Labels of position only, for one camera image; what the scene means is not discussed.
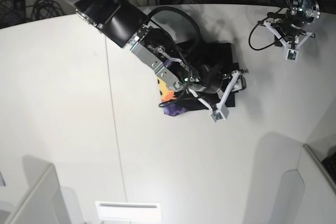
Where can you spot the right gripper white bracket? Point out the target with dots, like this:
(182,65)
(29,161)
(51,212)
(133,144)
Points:
(216,89)

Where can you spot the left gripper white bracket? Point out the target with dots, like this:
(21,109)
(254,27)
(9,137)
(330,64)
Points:
(286,33)

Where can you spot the black T-shirt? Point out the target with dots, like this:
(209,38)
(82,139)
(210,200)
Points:
(216,63)

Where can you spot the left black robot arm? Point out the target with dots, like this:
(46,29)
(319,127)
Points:
(301,10)

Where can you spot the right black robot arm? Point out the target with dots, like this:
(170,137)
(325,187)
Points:
(196,75)

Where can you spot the black keyboard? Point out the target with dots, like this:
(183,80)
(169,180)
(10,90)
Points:
(329,164)

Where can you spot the white table slot plate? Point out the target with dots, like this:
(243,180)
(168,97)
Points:
(129,211)

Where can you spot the grey monitor left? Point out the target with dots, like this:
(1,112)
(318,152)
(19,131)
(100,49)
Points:
(45,200)

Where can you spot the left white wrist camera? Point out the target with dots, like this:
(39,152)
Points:
(291,54)

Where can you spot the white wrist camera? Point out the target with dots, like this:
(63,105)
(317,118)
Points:
(220,114)
(291,54)

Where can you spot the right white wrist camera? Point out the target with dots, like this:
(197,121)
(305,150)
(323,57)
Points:
(220,114)

